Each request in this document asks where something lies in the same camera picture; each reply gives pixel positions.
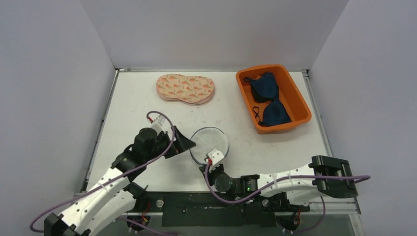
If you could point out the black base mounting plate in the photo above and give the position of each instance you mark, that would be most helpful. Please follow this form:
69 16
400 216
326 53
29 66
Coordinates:
184 209

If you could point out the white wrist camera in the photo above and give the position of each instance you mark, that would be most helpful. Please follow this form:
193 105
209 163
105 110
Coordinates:
158 124
214 158

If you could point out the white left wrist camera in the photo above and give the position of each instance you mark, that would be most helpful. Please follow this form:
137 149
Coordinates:
158 124

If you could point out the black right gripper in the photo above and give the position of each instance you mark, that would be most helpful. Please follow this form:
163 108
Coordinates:
210 167

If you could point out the orange plastic bin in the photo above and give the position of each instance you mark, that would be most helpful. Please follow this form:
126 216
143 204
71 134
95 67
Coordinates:
289 95

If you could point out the navy blue bra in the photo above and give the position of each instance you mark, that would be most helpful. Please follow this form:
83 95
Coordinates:
265 89

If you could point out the white mesh cylindrical laundry bag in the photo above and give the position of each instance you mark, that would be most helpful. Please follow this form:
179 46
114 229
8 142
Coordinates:
207 139

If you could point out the pink carrot-print laundry bag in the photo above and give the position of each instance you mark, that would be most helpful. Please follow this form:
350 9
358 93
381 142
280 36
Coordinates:
195 90

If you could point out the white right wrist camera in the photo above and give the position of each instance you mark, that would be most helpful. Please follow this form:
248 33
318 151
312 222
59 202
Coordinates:
214 158

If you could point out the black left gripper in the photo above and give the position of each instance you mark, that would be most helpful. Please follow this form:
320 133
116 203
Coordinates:
181 144

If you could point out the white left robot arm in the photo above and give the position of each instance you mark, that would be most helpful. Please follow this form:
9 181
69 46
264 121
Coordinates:
116 192

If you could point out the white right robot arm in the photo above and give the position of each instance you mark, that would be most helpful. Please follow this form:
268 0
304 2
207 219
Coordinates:
323 176

